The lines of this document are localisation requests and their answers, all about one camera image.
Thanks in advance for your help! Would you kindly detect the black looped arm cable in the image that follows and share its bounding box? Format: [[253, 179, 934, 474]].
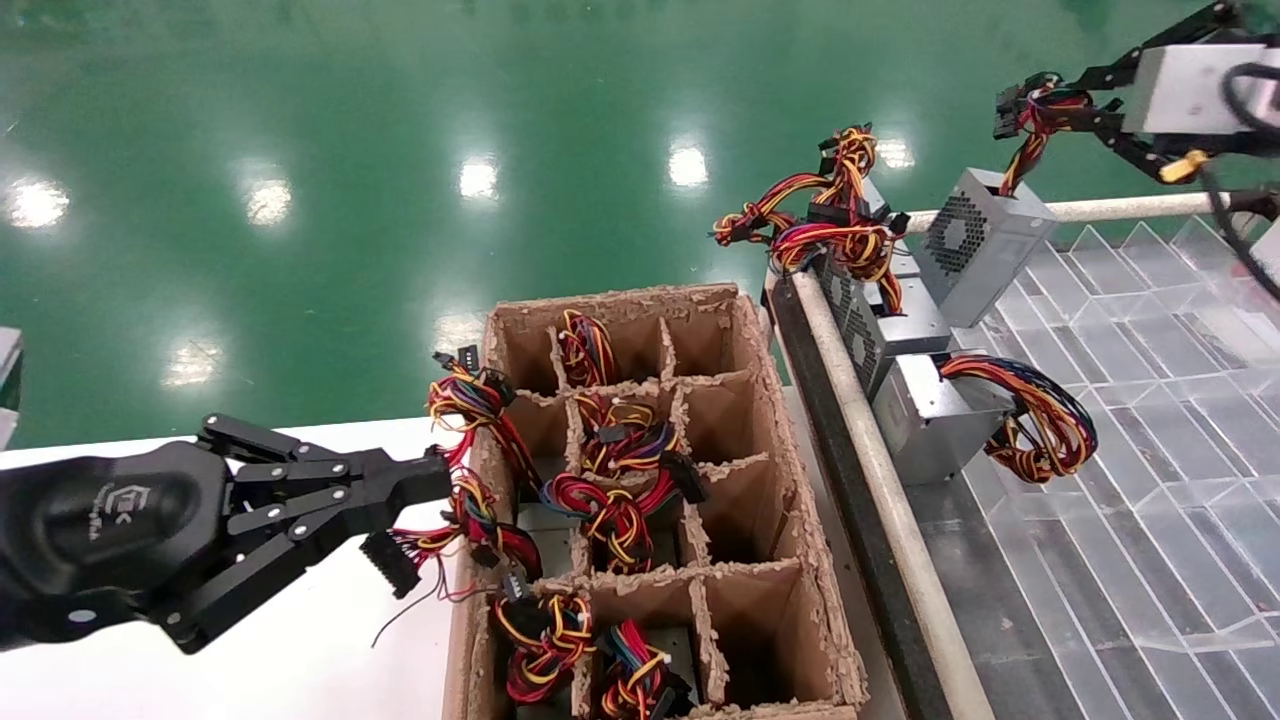
[[1222, 60, 1280, 143]]

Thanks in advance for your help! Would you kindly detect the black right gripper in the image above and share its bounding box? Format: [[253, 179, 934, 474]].
[[993, 0, 1280, 184]]

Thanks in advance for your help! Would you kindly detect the wire bundle black connector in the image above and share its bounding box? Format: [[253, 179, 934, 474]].
[[993, 72, 1096, 198]]

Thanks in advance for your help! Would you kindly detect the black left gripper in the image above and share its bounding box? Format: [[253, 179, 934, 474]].
[[0, 413, 453, 657]]

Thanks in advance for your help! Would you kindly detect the black rack frame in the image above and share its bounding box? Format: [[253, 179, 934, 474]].
[[768, 280, 956, 720]]

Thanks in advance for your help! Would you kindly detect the clear acrylic ribbed panel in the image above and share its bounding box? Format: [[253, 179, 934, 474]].
[[905, 215, 1280, 720]]

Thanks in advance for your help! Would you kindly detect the grey power supply unit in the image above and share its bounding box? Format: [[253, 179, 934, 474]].
[[515, 503, 581, 581], [640, 625, 701, 706]]

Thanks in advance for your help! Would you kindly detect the wire bundle with small connectors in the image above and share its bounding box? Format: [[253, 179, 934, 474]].
[[428, 345, 546, 496]]

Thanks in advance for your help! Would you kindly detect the orange yellow wire bundle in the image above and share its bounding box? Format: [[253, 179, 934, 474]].
[[712, 125, 881, 249]]

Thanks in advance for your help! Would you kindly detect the black cable with yellow plug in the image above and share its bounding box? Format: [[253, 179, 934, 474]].
[[1198, 160, 1280, 301]]

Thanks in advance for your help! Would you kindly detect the grey board corner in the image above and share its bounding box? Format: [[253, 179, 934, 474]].
[[0, 328, 23, 448]]

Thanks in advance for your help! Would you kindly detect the mostly red wire bundle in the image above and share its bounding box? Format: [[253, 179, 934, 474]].
[[540, 470, 683, 576]]

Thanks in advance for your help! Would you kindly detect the blue red wire bundle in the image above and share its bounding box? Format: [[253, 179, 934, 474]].
[[598, 620, 693, 720]]

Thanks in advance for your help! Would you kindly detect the small coloured wire bundle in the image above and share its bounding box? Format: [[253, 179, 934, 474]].
[[557, 310, 618, 389]]

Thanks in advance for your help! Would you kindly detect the lifted silver power supply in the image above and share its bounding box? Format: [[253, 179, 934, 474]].
[[918, 167, 1059, 329]]

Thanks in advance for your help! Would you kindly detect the wire bundle with long connector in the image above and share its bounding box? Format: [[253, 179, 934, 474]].
[[360, 468, 546, 603]]

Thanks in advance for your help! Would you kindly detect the red orange wire bundle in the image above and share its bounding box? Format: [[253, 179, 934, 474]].
[[768, 220, 909, 317]]

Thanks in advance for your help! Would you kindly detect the divided cardboard box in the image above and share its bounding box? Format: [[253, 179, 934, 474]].
[[443, 283, 871, 720]]

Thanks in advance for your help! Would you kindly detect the long white rail tube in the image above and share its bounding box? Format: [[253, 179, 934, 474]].
[[790, 270, 996, 720]]

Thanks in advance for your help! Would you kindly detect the white cross tube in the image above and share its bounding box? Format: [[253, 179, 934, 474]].
[[905, 192, 1236, 236]]

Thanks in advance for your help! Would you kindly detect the looped coloured wire bundle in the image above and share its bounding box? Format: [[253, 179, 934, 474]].
[[938, 354, 1099, 486]]

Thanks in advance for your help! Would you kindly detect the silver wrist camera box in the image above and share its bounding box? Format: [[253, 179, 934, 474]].
[[1125, 42, 1280, 136]]

